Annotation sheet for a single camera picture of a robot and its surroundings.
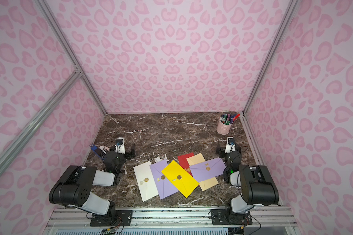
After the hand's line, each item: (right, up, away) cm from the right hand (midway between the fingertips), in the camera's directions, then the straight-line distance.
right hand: (226, 141), depth 90 cm
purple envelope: (-37, -26, -6) cm, 46 cm away
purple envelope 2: (-11, -18, 0) cm, 21 cm away
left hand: (-62, 0, +1) cm, 62 cm away
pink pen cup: (+1, +7, +11) cm, 13 cm away
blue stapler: (-83, -7, +6) cm, 83 cm away
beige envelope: (-13, -24, -6) cm, 28 cm away
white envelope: (-49, -23, -4) cm, 54 cm away
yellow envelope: (-26, -24, -4) cm, 36 cm away
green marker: (+3, +15, +11) cm, 19 cm away
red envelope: (-26, -14, +3) cm, 30 cm away
